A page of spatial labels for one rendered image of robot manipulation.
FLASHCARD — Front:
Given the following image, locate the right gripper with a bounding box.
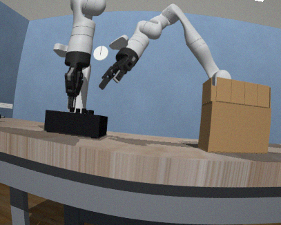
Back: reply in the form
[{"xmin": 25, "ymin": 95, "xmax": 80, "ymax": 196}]
[{"xmin": 65, "ymin": 51, "xmax": 91, "ymax": 110}]

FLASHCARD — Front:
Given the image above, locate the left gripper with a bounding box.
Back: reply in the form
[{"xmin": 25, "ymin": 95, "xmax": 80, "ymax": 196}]
[{"xmin": 98, "ymin": 48, "xmax": 139, "ymax": 90}]

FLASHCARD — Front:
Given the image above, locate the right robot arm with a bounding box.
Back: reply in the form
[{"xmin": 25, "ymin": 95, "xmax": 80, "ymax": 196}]
[{"xmin": 53, "ymin": 0, "xmax": 106, "ymax": 113}]

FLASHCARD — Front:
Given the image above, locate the brown cardboard box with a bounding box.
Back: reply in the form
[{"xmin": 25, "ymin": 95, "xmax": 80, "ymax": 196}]
[{"xmin": 198, "ymin": 77, "xmax": 271, "ymax": 154}]

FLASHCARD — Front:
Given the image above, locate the black lighting desk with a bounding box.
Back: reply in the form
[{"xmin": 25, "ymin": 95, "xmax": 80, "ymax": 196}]
[{"xmin": 44, "ymin": 107, "xmax": 108, "ymax": 139}]

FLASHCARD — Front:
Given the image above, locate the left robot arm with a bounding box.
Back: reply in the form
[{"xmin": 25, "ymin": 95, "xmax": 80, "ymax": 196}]
[{"xmin": 109, "ymin": 4, "xmax": 231, "ymax": 86}]

